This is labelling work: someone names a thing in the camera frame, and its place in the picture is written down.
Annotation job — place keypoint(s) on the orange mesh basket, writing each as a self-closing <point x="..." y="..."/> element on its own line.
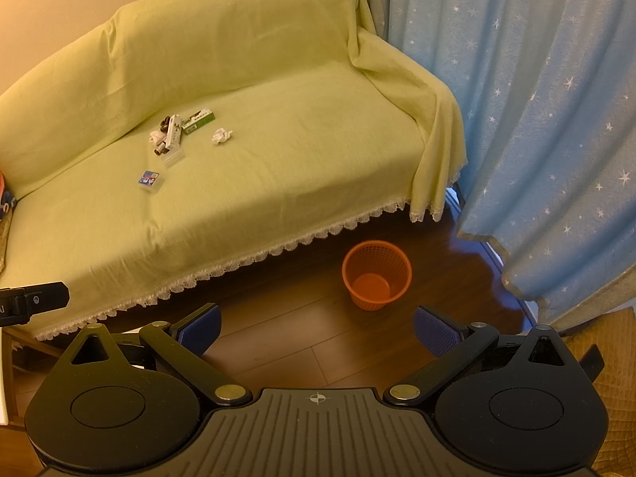
<point x="376" y="283"/>

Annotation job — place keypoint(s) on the colourful toy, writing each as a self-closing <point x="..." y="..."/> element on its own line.
<point x="5" y="203"/>

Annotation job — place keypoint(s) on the blue star curtain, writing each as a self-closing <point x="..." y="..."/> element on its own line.
<point x="546" y="109"/>

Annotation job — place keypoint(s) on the blue white medicine box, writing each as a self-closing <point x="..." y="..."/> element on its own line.
<point x="175" y="134"/>

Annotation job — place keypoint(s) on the clear plastic box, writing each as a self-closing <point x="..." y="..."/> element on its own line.
<point x="175" y="158"/>

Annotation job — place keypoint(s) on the yellow quilted cloth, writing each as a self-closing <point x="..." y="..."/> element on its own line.
<point x="616" y="357"/>

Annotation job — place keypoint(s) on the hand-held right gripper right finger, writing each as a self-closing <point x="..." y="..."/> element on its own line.
<point x="435" y="335"/>

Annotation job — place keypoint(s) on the small blue card box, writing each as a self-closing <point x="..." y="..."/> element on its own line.
<point x="148" y="180"/>

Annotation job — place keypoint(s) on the green covered sofa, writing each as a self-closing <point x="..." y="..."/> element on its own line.
<point x="273" y="184"/>

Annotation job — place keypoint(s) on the small white bottle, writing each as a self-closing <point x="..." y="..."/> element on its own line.
<point x="156" y="139"/>

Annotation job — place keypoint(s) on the crumpled white tissue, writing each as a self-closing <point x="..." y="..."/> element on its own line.
<point x="222" y="136"/>

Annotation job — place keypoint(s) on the green white box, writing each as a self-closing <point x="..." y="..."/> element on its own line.
<point x="198" y="121"/>

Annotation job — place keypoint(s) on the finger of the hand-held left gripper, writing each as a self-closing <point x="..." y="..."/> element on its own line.
<point x="47" y="295"/>

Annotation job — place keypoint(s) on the dark scrunchie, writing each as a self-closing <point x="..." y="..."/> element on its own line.
<point x="160" y="151"/>

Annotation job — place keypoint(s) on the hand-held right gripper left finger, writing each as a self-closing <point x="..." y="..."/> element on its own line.
<point x="201" y="330"/>

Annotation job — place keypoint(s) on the wooden furniture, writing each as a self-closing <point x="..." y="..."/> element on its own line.
<point x="20" y="357"/>

